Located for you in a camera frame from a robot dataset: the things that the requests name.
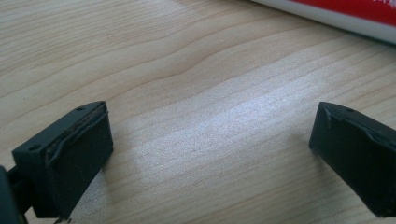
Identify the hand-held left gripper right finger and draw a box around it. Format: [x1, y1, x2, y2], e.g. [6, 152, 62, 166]
[308, 101, 396, 218]

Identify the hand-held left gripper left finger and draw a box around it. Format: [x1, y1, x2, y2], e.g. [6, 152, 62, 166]
[11, 100, 114, 220]

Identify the red and white box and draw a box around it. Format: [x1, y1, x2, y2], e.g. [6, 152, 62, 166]
[250, 0, 396, 45]

